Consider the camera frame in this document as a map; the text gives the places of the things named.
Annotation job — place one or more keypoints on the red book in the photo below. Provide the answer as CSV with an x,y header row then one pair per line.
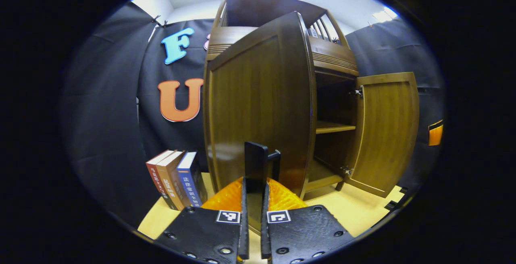
x,y
155,175

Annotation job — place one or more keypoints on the wooden double-door shoe cabinet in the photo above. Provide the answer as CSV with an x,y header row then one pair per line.
x,y
262,8

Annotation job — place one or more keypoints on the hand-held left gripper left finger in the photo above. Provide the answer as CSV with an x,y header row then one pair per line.
x,y
205,235

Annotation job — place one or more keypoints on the wooden inner cabinet shelf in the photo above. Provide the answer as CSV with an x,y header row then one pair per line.
x,y
332,127

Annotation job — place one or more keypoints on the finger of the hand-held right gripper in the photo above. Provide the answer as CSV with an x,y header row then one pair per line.
x,y
436,135

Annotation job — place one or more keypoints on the metal door hinge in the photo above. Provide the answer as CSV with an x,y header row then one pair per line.
x,y
346,171
358,92

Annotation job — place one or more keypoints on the small ceiling light panel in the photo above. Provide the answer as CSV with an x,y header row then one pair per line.
x,y
385,15

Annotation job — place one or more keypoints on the wooden shoe cabinet door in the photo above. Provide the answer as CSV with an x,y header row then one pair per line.
x,y
387,135
258,94

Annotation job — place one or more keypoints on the blue book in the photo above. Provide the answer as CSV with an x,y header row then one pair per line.
x,y
187,183

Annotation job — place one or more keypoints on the black backdrop cloth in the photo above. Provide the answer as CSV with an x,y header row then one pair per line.
x,y
100,115

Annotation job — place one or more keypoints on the wooden cabinet drawer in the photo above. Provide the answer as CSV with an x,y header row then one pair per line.
x,y
334,56

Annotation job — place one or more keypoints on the brown book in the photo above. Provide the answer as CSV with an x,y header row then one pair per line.
x,y
171,179

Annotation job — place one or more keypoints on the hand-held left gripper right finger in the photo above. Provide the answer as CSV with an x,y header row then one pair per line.
x,y
302,235

